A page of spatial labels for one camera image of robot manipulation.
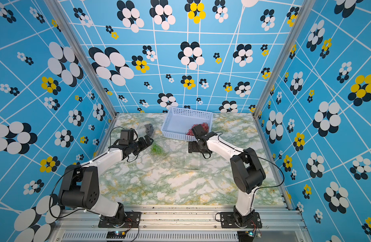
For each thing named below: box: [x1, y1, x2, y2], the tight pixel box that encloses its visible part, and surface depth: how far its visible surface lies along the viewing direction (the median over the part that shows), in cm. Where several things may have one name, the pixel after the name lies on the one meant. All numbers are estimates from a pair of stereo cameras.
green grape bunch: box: [150, 144, 164, 156], surface depth 98 cm
